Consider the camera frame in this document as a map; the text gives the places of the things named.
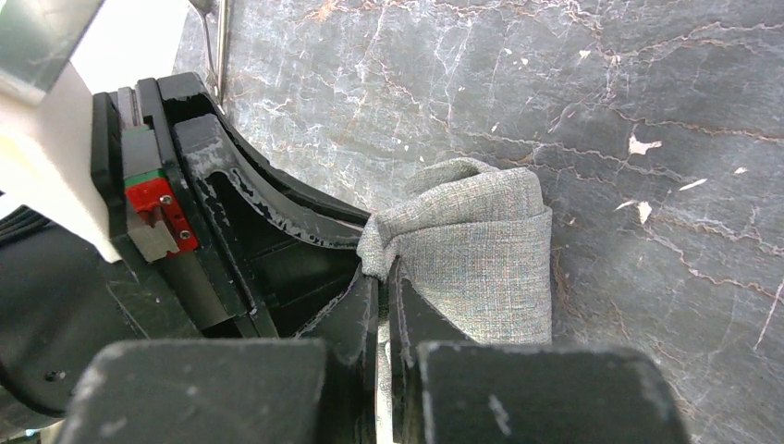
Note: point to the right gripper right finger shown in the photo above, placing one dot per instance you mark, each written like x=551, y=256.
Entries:
x=412, y=320

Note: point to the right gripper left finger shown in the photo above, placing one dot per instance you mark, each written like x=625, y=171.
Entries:
x=348, y=325

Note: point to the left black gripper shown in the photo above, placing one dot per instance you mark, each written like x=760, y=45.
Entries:
x=214, y=241

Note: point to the grey cloth napkin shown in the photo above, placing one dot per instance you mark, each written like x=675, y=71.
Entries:
x=476, y=242

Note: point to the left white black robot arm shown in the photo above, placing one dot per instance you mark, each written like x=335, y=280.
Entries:
x=56, y=314

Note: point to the silver spoon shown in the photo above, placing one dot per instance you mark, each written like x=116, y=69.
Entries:
x=216, y=47

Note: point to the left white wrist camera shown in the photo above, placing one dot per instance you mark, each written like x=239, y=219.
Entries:
x=55, y=56

